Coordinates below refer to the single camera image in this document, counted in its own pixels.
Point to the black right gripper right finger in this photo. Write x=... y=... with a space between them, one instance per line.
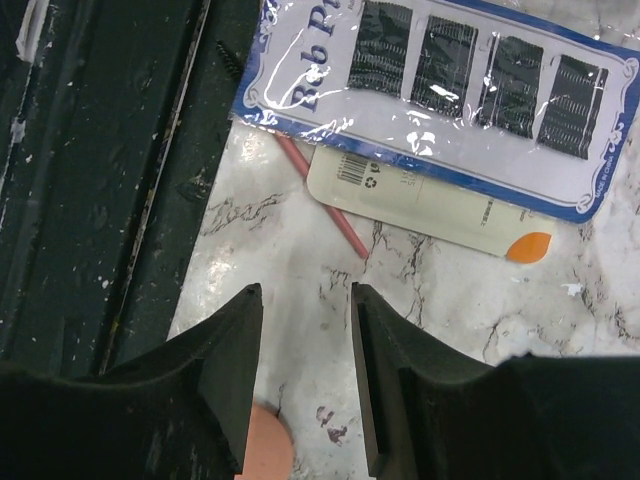
x=431 y=412

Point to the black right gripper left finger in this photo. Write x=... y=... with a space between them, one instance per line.
x=180 y=411

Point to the pink mascara wand brush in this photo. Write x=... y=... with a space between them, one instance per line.
x=234 y=67

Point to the orange round makeup sponge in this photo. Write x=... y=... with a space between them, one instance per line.
x=269 y=451

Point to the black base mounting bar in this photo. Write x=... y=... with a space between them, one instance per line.
x=114 y=118

